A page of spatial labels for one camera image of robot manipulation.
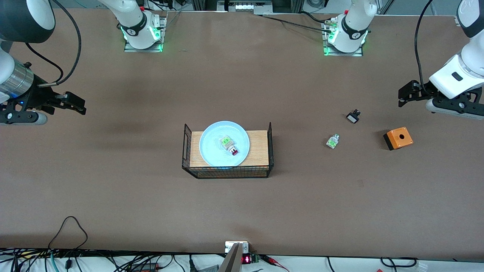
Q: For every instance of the red clip lead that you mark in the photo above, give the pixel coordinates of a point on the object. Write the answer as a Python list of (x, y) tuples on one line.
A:
[(270, 259)]

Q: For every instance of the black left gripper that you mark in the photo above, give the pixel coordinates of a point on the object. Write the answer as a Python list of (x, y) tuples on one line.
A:
[(419, 90)]

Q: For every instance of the silver mounting bracket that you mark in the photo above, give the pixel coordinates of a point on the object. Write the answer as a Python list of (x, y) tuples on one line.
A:
[(245, 247)]

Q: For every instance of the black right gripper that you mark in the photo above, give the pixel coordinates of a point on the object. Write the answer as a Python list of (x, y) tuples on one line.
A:
[(39, 96)]

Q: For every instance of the aluminium frame structure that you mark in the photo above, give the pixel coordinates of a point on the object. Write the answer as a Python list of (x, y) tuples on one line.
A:
[(244, 6)]

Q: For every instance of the red push button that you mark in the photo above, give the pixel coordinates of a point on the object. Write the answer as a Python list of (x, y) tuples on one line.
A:
[(227, 142)]

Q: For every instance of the black white switch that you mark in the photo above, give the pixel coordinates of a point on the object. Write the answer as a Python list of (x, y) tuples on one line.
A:
[(352, 118)]

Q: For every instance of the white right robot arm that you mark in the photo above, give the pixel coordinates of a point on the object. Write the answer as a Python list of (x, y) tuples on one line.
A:
[(141, 37)]

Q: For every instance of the red digit display board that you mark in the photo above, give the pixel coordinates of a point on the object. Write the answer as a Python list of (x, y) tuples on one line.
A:
[(246, 259)]

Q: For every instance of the black power adapter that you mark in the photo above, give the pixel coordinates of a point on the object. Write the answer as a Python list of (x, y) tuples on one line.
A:
[(145, 267)]

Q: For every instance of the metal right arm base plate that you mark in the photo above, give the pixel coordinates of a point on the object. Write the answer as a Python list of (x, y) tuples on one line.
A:
[(130, 48)]

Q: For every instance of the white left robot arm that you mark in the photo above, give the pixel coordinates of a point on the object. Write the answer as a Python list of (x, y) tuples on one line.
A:
[(349, 39)]

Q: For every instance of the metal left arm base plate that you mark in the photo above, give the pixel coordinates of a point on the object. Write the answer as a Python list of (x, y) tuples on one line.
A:
[(355, 54)]

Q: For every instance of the grey metal camera bar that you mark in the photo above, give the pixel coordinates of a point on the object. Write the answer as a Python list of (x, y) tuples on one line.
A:
[(231, 262)]

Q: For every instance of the green white button module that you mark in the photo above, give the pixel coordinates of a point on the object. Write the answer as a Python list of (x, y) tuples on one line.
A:
[(332, 142)]

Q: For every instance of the light blue round plate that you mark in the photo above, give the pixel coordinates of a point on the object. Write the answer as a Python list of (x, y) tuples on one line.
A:
[(215, 151)]

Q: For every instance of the grey box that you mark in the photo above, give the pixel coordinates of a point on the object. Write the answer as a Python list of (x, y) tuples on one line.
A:
[(208, 269)]

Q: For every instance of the orange button box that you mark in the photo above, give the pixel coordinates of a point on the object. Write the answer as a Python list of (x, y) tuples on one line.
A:
[(400, 138)]

